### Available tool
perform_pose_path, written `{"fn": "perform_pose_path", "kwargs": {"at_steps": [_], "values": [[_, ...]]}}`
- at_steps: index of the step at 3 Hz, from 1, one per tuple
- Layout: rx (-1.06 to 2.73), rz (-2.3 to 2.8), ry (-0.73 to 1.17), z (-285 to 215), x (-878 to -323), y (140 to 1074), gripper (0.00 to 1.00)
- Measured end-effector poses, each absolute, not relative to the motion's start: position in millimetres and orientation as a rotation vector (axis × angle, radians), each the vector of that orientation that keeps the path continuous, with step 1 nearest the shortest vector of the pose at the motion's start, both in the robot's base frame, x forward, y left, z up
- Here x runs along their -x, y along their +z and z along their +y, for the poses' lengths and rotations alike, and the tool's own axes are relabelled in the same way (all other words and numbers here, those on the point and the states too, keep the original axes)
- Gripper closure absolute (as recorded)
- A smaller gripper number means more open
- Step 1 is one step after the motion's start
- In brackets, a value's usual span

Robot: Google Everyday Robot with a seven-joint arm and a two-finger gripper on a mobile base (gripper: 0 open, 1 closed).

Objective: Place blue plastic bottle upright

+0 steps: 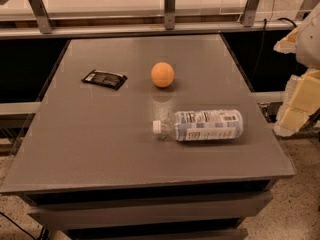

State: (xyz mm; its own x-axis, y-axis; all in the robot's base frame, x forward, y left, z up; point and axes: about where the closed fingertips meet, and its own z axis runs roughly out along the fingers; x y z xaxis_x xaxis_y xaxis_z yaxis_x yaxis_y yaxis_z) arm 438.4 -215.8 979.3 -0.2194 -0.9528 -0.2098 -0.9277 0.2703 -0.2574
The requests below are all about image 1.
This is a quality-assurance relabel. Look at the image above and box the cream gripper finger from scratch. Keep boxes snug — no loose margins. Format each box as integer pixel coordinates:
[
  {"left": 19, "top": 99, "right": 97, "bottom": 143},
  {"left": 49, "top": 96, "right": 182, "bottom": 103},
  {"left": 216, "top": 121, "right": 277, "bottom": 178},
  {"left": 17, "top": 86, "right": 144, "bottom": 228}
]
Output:
[
  {"left": 274, "top": 68, "right": 320, "bottom": 137},
  {"left": 273, "top": 27, "right": 300, "bottom": 54}
]

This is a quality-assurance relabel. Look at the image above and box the clear plastic bottle blue label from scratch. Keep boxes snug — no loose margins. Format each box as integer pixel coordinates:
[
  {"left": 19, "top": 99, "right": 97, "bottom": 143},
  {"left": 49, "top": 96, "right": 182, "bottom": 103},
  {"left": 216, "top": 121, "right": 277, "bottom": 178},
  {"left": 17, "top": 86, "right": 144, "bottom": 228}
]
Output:
[{"left": 152, "top": 110, "right": 244, "bottom": 142}]

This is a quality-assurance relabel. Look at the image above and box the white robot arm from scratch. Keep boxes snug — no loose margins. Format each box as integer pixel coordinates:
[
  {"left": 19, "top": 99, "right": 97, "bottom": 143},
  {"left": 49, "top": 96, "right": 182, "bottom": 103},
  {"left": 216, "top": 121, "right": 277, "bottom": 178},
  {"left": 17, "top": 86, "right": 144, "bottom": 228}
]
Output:
[{"left": 274, "top": 4, "right": 320, "bottom": 137}]

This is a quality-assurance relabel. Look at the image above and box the orange fruit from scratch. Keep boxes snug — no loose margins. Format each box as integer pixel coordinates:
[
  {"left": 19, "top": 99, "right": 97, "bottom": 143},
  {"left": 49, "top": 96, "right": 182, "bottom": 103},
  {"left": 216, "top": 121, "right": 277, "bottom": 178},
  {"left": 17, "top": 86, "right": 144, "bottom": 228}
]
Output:
[{"left": 151, "top": 62, "right": 175, "bottom": 88}]

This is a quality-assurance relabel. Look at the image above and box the grey drawer cabinet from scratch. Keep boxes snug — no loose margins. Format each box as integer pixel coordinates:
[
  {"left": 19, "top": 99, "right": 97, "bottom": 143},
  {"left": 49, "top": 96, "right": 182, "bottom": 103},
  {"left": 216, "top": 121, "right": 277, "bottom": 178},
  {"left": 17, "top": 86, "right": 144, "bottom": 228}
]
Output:
[{"left": 19, "top": 179, "right": 277, "bottom": 240}]

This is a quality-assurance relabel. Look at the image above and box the black snack packet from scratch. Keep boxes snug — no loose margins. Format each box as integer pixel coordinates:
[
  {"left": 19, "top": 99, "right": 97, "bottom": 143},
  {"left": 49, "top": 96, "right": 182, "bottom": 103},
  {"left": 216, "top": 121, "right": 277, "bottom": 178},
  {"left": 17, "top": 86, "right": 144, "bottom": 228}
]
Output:
[{"left": 82, "top": 70, "right": 127, "bottom": 90}]

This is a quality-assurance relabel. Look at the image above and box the black cable right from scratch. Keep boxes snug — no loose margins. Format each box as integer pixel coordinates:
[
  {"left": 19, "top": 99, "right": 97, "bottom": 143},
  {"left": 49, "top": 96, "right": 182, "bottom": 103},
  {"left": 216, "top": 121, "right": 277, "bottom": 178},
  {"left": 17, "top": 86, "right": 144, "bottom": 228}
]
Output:
[{"left": 253, "top": 17, "right": 298, "bottom": 78}]

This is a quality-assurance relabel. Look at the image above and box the black cable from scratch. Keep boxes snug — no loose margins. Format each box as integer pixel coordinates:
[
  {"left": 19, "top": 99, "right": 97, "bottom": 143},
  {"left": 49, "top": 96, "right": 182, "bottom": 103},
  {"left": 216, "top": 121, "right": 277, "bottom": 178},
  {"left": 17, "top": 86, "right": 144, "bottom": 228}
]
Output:
[
  {"left": 0, "top": 211, "right": 48, "bottom": 240},
  {"left": 253, "top": 17, "right": 298, "bottom": 78}
]

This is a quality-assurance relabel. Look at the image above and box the metal rail frame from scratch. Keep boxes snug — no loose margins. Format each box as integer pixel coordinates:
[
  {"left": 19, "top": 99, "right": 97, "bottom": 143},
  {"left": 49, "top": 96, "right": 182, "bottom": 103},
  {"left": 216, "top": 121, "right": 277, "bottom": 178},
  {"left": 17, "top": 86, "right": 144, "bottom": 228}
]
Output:
[{"left": 0, "top": 0, "right": 320, "bottom": 39}]

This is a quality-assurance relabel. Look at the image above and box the black cable lower left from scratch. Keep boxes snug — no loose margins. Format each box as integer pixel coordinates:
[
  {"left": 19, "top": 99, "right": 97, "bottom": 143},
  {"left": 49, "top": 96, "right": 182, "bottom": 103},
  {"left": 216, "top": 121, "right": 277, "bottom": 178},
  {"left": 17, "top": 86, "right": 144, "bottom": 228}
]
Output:
[{"left": 0, "top": 211, "right": 48, "bottom": 240}]

